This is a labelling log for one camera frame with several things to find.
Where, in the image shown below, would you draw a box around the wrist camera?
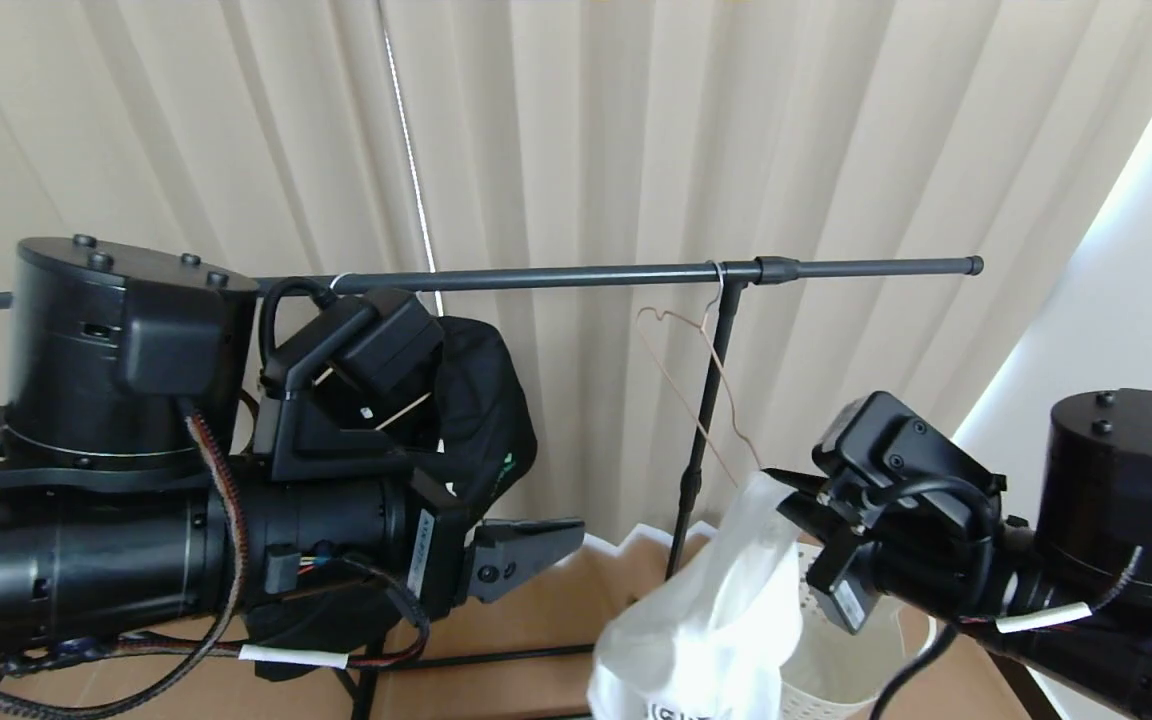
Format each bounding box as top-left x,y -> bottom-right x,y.
812,390 -> 1009,561
254,288 -> 446,483

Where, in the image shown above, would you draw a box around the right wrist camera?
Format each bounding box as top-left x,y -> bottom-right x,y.
812,390 -> 1009,561

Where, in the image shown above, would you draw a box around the beige curtain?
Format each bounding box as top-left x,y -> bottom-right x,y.
0,0 -> 1152,561

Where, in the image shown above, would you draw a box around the pink clothes hanger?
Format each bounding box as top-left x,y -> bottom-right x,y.
316,272 -> 434,433
635,261 -> 769,491

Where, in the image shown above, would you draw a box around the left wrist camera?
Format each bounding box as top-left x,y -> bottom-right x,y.
254,288 -> 446,483

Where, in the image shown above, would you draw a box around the black shorts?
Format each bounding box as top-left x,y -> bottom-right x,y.
244,315 -> 539,683

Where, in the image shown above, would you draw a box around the black clothes rack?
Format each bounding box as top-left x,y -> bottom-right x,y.
0,255 -> 985,720

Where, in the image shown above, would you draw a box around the white printed garment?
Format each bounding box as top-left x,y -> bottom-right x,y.
587,471 -> 807,720

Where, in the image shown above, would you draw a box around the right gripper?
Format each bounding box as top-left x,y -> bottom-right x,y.
805,520 -> 1039,637

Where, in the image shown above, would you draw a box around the white laundry basket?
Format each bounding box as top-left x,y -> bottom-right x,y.
779,543 -> 938,720

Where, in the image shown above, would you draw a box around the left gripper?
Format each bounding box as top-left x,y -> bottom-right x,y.
0,468 -> 473,653

